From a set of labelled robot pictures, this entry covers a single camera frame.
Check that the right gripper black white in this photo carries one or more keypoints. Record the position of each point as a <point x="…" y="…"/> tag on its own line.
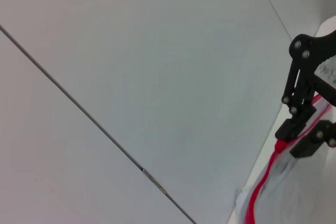
<point x="326" y="48"/>

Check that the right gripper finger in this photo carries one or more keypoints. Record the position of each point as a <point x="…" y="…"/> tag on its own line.
<point x="312" y="141"/>

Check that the red zipper slider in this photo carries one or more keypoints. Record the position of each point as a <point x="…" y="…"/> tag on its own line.
<point x="280" y="146"/>

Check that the clear document bag red zipper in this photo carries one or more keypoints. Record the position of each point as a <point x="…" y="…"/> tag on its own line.
<point x="288" y="195"/>

